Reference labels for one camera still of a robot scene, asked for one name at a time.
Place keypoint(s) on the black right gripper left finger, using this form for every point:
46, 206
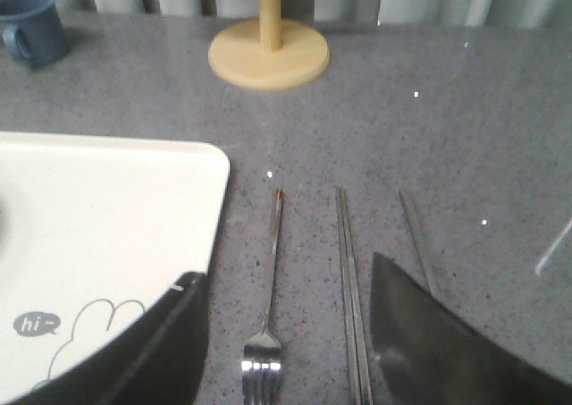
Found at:
107, 351

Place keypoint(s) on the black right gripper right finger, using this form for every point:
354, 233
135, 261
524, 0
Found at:
429, 355

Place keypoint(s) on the silver metal spoon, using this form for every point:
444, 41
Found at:
419, 240

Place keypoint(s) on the cream rabbit serving tray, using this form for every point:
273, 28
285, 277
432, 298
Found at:
93, 232

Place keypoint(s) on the wooden mug tree stand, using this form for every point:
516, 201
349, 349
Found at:
269, 52

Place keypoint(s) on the blue enamel mug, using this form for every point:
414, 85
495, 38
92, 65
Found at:
33, 33

